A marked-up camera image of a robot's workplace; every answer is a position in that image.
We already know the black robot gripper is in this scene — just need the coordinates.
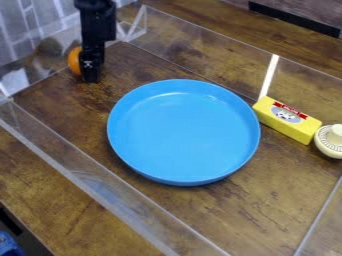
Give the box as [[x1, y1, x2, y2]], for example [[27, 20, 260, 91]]
[[74, 0, 117, 83]]

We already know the orange toy ball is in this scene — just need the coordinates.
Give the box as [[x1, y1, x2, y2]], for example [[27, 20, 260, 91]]
[[67, 47, 82, 76]]

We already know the round blue tray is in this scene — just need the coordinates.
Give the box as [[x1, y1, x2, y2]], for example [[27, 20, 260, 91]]
[[107, 79, 261, 186]]

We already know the yellow toy butter block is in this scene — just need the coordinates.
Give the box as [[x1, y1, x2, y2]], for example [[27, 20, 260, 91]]
[[253, 96, 322, 145]]

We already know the cream round toy mushroom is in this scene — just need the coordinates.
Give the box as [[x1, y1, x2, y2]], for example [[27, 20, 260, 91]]
[[314, 124, 342, 159]]

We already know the blue object at corner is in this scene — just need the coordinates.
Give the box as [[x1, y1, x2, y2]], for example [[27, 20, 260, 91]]
[[0, 231, 23, 256]]

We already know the clear acrylic enclosure wall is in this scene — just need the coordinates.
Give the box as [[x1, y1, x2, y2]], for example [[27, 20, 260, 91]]
[[0, 0, 342, 256]]

